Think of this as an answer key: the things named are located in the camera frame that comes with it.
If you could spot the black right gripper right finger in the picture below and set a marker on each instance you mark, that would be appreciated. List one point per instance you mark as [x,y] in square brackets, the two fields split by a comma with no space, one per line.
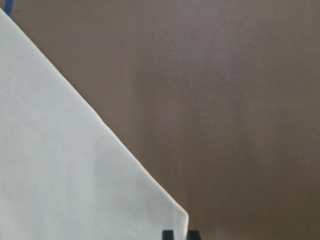
[193,235]

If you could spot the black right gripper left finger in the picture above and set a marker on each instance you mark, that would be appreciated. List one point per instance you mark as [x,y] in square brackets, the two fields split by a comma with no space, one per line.
[167,235]

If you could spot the cream long-sleeve cat shirt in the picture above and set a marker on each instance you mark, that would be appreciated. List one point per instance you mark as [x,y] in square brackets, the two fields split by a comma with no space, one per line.
[64,175]

